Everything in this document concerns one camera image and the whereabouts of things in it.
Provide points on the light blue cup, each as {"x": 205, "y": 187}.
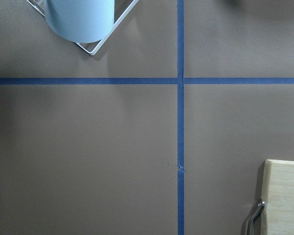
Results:
{"x": 80, "y": 21}

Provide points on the metal cutting board handle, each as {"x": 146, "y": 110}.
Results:
{"x": 260, "y": 207}

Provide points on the white wire cup rack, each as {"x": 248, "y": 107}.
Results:
{"x": 122, "y": 9}

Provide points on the bamboo cutting board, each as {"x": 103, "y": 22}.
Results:
{"x": 277, "y": 217}

